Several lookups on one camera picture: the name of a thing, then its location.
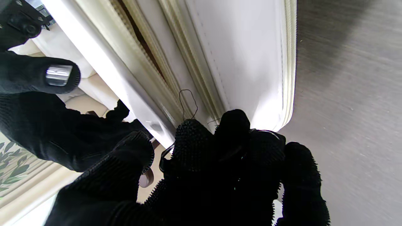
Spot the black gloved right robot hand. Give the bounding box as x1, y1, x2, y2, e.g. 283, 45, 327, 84
0, 50, 153, 172

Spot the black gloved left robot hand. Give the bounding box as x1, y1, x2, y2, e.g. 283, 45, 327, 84
44, 108, 330, 226

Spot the white leather handbag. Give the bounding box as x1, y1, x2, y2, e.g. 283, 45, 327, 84
41, 0, 297, 148

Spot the tall dark green leafy plant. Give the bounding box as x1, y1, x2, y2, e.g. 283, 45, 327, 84
0, 141, 32, 192

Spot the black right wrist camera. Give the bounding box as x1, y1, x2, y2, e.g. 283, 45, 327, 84
0, 0, 52, 51

